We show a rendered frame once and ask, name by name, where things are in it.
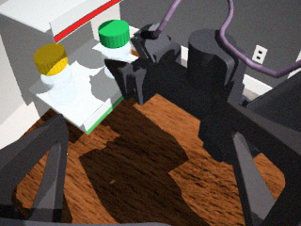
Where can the clear bottle with green cap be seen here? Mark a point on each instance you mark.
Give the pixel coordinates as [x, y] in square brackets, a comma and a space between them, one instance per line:
[114, 37]

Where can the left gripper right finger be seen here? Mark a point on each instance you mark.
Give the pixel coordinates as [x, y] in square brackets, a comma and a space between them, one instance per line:
[282, 146]

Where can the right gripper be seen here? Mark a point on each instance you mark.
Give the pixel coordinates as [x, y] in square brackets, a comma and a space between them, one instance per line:
[148, 78]

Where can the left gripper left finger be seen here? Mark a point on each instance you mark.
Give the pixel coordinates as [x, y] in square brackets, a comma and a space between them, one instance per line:
[20, 156]

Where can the white bottle with yellow cap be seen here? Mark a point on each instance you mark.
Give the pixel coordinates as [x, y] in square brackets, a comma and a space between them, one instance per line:
[56, 75]

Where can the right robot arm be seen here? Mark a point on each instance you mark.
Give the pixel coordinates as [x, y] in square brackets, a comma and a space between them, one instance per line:
[215, 73]

